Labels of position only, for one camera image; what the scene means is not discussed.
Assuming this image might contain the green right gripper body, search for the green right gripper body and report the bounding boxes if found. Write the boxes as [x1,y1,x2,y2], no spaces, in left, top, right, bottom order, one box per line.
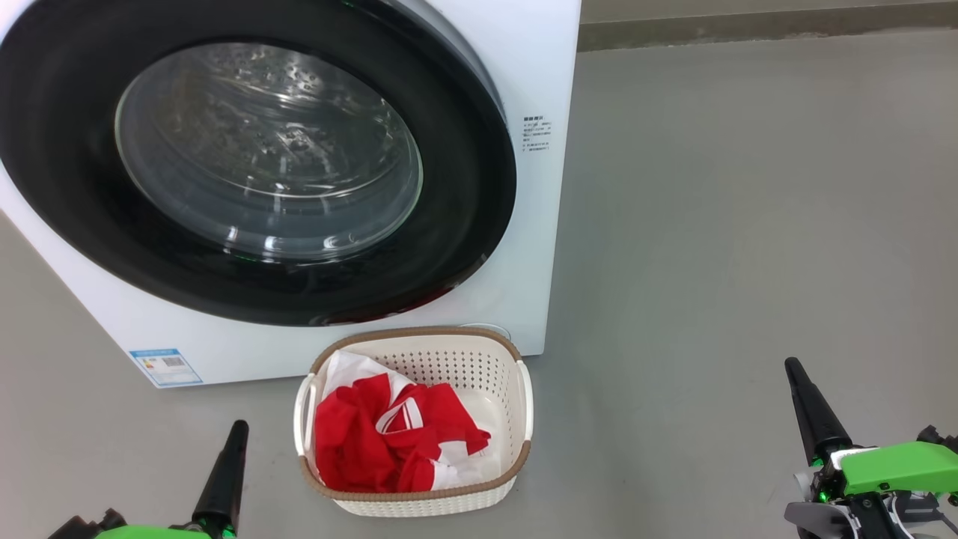
[805,440,958,539]

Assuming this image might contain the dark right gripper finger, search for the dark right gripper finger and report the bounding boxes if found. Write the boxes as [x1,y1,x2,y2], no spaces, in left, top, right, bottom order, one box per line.
[784,357,853,465]

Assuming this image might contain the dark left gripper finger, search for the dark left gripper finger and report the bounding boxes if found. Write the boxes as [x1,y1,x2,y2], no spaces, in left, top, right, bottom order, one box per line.
[192,420,250,535]

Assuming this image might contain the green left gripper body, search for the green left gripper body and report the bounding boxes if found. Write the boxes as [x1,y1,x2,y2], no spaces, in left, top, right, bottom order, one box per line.
[94,524,237,539]

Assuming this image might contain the red and white garment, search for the red and white garment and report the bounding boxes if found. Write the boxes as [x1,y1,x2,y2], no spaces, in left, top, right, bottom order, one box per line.
[314,350,492,493]

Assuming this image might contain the black glass washer door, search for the black glass washer door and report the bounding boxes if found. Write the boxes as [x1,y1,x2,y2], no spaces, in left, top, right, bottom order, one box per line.
[0,0,517,327]

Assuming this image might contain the cream basket with brown rim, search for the cream basket with brown rim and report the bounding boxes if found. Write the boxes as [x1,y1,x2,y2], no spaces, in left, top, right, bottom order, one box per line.
[293,326,534,517]

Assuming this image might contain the white front-load washing machine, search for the white front-load washing machine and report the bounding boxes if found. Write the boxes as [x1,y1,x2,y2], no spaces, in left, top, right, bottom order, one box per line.
[0,0,582,389]

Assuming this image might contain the blue energy label sticker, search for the blue energy label sticker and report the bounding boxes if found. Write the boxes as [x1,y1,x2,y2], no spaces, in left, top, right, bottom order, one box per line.
[129,348,204,388]

